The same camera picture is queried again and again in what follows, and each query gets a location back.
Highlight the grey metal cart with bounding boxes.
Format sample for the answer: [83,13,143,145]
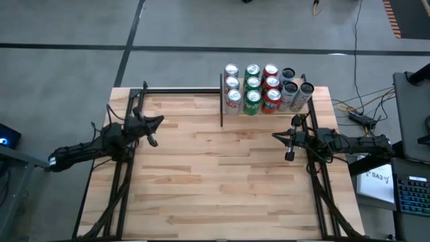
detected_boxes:
[0,144,56,241]

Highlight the white paper sign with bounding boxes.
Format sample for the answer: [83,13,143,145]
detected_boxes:
[355,163,396,204]

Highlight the grey closed laptop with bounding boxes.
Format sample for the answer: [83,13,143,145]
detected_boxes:
[392,71,430,163]

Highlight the rainbow backlit keyboard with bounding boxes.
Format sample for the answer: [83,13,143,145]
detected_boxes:
[395,174,430,216]

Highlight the black monitor pole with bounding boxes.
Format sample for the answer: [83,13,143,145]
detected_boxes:
[404,63,430,85]

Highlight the wooden shelf black legs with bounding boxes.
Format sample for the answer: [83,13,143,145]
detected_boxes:
[220,73,312,128]

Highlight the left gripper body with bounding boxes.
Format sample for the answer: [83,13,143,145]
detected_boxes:
[124,106,159,148]

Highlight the black aluminium frame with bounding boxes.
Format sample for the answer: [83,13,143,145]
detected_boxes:
[297,97,366,241]
[72,80,148,241]

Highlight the black mat orange stripes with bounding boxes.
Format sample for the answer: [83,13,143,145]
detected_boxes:
[382,0,430,40]

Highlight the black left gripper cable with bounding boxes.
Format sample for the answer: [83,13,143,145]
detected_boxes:
[105,103,126,122]

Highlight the green Sprite can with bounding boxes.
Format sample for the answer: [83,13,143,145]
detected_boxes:
[244,63,261,80]
[244,89,262,116]
[245,76,262,91]

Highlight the black floor cable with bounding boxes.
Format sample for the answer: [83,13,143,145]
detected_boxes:
[352,0,366,115]

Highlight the white slim can black lid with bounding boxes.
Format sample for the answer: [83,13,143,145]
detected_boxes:
[290,82,315,113]
[280,67,296,85]

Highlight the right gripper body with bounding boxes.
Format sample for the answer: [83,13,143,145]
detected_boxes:
[284,115,317,162]

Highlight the red Fanta strawberry can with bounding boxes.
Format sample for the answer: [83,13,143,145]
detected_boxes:
[262,63,280,79]
[261,88,282,115]
[263,75,282,91]

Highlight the black box blue light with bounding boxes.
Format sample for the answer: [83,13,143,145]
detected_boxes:
[0,122,22,151]

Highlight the black desk edge bar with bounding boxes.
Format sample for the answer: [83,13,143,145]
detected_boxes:
[347,140,404,177]

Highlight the white slim Celsius can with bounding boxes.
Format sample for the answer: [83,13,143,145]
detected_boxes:
[277,81,299,112]

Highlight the silver Diet Coke can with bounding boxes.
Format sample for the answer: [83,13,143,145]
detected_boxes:
[225,88,243,115]
[224,63,241,79]
[224,75,241,91]

